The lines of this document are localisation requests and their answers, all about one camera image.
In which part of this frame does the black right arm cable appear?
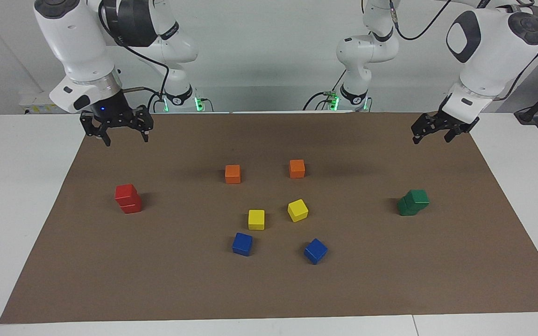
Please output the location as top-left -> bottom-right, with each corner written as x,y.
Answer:
99,0 -> 170,110

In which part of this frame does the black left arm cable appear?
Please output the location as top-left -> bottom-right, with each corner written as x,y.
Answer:
387,0 -> 538,101

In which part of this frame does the blue wooden block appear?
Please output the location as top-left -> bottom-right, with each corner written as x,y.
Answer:
232,232 -> 254,257
304,238 -> 329,265

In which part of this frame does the black left base cable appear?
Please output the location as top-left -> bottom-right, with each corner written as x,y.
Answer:
303,70 -> 347,111

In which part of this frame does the brown table mat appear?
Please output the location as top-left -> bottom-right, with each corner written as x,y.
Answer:
0,111 -> 538,324

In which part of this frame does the red wooden block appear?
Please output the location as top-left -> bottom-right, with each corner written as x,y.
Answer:
120,196 -> 142,214
114,183 -> 138,205

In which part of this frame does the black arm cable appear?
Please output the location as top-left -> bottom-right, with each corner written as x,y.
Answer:
99,0 -> 170,110
387,0 -> 538,101

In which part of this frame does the white power strip box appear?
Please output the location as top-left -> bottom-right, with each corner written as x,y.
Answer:
19,91 -> 71,115

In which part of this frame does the green wooden block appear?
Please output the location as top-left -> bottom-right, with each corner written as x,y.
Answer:
407,189 -> 430,210
396,196 -> 421,217

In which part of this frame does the black base cable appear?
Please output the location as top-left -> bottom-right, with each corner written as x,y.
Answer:
147,91 -> 164,113
303,70 -> 347,111

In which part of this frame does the black right base cable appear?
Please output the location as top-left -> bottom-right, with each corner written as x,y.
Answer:
147,91 -> 164,113

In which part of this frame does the yellow wooden block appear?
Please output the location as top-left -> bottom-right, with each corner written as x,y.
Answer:
288,199 -> 309,223
248,210 -> 266,231

